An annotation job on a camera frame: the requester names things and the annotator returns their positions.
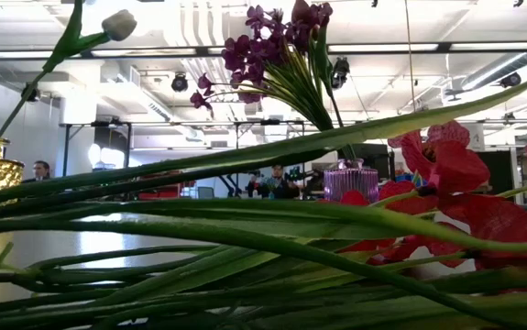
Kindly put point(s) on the purple artificial flower bunch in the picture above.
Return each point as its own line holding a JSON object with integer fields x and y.
{"x": 249, "y": 55}

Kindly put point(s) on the dark red artificial tulip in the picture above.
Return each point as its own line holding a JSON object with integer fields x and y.
{"x": 302, "y": 14}

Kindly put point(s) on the white artificial tulip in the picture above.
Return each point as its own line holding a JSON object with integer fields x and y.
{"x": 118, "y": 25}

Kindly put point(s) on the purple ribbed glass vase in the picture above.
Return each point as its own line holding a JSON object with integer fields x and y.
{"x": 350, "y": 181}

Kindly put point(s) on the person at desk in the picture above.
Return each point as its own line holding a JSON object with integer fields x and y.
{"x": 277, "y": 183}

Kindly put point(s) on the red cabinet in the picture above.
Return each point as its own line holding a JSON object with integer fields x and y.
{"x": 167, "y": 190}

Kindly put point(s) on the black monitor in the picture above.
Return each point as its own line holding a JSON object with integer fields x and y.
{"x": 375, "y": 158}

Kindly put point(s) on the black ceiling spotlight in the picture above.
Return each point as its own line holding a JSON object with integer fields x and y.
{"x": 510, "y": 80}
{"x": 179, "y": 83}
{"x": 30, "y": 92}
{"x": 340, "y": 72}

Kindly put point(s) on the standing person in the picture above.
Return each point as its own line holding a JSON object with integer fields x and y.
{"x": 40, "y": 170}

